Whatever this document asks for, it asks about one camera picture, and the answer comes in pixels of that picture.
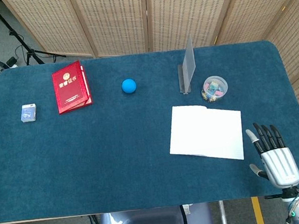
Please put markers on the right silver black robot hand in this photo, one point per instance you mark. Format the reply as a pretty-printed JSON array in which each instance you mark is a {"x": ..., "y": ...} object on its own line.
[{"x": 280, "y": 162}]

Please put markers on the white paper booklet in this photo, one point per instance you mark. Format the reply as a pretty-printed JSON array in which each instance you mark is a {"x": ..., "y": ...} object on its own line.
[{"x": 207, "y": 131}]

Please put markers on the clear round plastic container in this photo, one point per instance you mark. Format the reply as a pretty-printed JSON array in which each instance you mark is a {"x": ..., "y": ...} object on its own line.
[{"x": 214, "y": 87}]

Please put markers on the blue playing card box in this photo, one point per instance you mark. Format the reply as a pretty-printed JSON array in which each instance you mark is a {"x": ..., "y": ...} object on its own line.
[{"x": 28, "y": 113}]

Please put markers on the grey acrylic sign stand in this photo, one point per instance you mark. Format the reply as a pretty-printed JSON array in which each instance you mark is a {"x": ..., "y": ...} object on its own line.
[{"x": 187, "y": 70}]

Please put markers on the dark blue table mat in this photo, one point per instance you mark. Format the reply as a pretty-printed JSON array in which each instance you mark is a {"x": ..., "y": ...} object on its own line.
[{"x": 116, "y": 153}]

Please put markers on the red certificate book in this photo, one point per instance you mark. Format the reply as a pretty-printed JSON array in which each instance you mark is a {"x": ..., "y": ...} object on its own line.
[{"x": 71, "y": 88}]

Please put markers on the white power adapter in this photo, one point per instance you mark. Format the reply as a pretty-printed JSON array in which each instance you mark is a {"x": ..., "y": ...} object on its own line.
[{"x": 11, "y": 62}]

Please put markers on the blue ball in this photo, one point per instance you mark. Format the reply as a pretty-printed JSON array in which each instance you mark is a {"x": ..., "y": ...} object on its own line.
[{"x": 129, "y": 86}]

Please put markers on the black tripod stand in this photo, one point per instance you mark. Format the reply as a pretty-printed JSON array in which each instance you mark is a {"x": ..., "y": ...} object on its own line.
[{"x": 19, "y": 40}]

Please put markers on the woven folding screen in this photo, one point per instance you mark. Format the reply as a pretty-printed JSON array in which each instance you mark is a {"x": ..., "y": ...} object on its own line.
[{"x": 181, "y": 11}]

